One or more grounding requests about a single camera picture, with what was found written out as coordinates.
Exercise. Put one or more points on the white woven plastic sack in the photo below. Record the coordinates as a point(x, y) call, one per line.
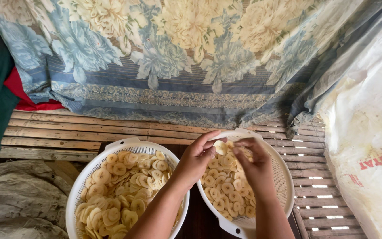
point(370, 132)

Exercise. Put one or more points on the single pale banana slice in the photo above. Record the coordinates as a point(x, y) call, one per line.
point(220, 148)

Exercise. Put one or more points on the large white plastic colander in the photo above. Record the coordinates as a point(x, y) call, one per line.
point(138, 146)

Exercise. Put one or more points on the dirty grey sack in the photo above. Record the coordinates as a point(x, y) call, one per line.
point(18, 194)

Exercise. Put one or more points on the person's right hand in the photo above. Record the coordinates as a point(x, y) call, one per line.
point(257, 172)

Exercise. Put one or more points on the person's left hand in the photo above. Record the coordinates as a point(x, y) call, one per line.
point(191, 162)

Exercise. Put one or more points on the big heap of banana chips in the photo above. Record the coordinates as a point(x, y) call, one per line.
point(111, 186)

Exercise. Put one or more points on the bamboo slat platform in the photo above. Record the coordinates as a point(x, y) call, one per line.
point(61, 136)

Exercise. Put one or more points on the small white plastic colander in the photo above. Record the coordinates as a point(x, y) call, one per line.
point(282, 179)

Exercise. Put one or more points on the small heap of banana chips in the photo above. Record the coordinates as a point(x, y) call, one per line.
point(225, 194)

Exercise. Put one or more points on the blue cream floral cloth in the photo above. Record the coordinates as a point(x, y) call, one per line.
point(177, 66)

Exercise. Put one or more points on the red cloth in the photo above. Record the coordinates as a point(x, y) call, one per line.
point(23, 98)

